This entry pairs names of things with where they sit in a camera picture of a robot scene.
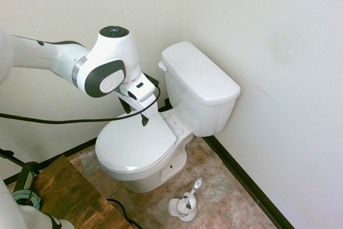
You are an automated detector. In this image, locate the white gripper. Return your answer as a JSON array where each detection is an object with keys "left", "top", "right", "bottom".
[{"left": 117, "top": 91, "right": 158, "bottom": 128}]

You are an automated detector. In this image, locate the white toilet seat lid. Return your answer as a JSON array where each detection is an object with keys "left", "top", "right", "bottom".
[{"left": 95, "top": 111, "right": 178, "bottom": 174}]

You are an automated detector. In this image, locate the white toilet bowl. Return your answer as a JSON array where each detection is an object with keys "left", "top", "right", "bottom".
[{"left": 96, "top": 107, "right": 194, "bottom": 194}]

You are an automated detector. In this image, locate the white toilet tank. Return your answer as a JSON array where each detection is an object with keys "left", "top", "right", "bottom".
[{"left": 164, "top": 65, "right": 238, "bottom": 137}]

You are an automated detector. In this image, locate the white toilet brush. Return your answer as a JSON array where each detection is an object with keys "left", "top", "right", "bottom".
[{"left": 175, "top": 177, "right": 204, "bottom": 214}]

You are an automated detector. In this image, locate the white tank lid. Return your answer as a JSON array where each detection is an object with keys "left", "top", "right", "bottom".
[{"left": 160, "top": 41, "right": 241, "bottom": 106}]

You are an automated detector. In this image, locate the brown wooden table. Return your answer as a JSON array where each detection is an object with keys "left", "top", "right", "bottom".
[{"left": 33, "top": 154, "right": 130, "bottom": 229}]

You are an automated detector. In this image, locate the white brush holder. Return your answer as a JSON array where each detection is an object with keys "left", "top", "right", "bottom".
[{"left": 168, "top": 192, "right": 199, "bottom": 223}]

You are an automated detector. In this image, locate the long black baseboard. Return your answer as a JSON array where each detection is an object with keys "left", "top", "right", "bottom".
[{"left": 202, "top": 135, "right": 296, "bottom": 229}]

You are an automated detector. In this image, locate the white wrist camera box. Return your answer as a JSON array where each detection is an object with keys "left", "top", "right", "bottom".
[{"left": 120, "top": 72, "right": 156, "bottom": 102}]

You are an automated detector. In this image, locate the black camera cable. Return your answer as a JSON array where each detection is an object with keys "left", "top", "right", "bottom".
[{"left": 0, "top": 72, "right": 162, "bottom": 125}]

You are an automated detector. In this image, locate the black cable on table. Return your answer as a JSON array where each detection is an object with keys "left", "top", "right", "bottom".
[{"left": 106, "top": 198, "right": 145, "bottom": 229}]

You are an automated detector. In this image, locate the black camera stand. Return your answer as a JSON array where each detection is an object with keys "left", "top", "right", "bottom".
[{"left": 0, "top": 147, "right": 41, "bottom": 195}]

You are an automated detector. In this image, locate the green coiled cable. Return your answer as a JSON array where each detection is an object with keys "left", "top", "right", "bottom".
[{"left": 12, "top": 189, "right": 42, "bottom": 211}]

